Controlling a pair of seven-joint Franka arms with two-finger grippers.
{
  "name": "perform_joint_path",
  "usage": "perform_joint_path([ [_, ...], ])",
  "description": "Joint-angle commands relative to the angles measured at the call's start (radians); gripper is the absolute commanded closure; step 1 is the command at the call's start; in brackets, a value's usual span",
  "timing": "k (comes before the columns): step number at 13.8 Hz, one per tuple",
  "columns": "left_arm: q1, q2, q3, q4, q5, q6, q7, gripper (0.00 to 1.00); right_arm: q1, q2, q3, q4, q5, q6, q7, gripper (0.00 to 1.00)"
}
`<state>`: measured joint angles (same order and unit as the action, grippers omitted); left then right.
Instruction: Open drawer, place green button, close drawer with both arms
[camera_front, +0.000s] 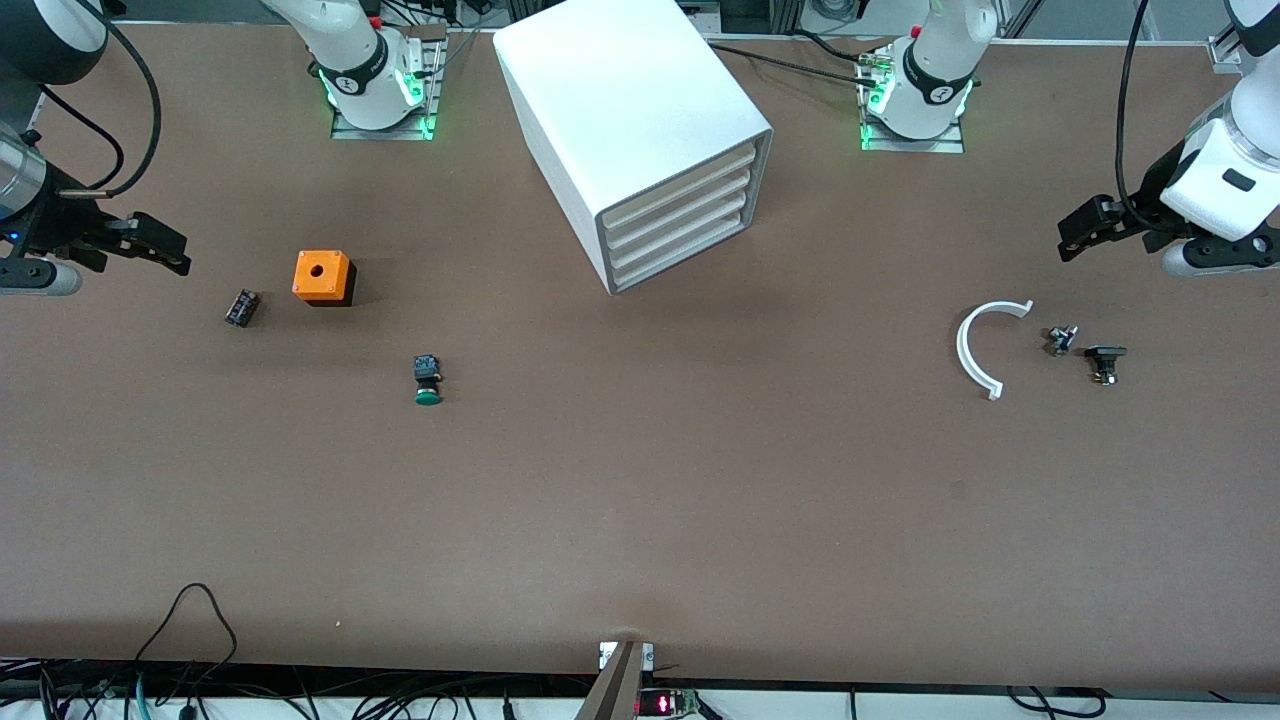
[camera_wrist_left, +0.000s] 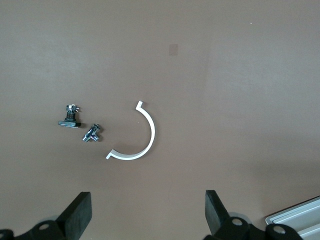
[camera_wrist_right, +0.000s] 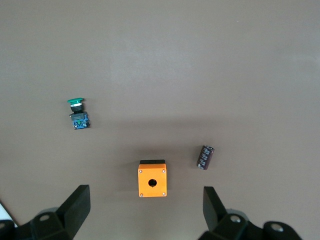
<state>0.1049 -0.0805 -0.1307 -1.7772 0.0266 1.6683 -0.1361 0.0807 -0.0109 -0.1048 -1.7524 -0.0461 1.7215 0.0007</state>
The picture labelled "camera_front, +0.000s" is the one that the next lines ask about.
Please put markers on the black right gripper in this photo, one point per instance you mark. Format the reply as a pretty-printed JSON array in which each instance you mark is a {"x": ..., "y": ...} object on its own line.
[{"x": 70, "y": 226}]

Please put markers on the green push button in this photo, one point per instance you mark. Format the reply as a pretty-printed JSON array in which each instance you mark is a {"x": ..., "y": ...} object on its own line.
[{"x": 428, "y": 384}]

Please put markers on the orange box with hole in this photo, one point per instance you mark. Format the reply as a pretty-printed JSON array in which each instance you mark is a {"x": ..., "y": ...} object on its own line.
[{"x": 320, "y": 275}]

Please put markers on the white curved plastic bracket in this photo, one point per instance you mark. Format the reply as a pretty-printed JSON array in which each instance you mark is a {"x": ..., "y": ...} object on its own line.
[{"x": 968, "y": 350}]

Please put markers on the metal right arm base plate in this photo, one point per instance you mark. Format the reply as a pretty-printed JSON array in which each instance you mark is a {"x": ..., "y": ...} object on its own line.
[{"x": 350, "y": 133}]

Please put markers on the aluminium corner profile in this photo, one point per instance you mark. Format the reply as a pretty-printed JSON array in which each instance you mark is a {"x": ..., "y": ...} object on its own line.
[{"x": 1225, "y": 52}]

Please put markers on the grey camera mount bar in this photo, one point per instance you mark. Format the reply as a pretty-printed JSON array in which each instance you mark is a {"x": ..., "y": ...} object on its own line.
[{"x": 615, "y": 685}]

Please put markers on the black switch part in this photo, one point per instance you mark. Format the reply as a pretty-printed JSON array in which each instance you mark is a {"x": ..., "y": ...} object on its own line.
[{"x": 1104, "y": 358}]

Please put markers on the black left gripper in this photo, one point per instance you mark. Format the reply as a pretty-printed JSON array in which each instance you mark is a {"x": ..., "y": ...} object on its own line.
[{"x": 1147, "y": 201}]

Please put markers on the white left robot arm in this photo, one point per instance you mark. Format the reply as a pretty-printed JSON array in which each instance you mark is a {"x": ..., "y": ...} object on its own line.
[{"x": 935, "y": 70}]

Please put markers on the small black electronic block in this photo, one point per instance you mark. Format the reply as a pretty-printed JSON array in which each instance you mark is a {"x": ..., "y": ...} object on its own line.
[{"x": 242, "y": 308}]

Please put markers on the small metal switch part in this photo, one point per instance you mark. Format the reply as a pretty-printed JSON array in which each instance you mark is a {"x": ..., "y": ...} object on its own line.
[{"x": 1061, "y": 340}]

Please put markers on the small device with red light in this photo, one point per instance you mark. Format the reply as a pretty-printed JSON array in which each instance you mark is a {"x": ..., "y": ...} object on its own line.
[{"x": 665, "y": 702}]

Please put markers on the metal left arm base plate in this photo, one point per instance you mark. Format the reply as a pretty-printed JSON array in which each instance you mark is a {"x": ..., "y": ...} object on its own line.
[{"x": 940, "y": 146}]

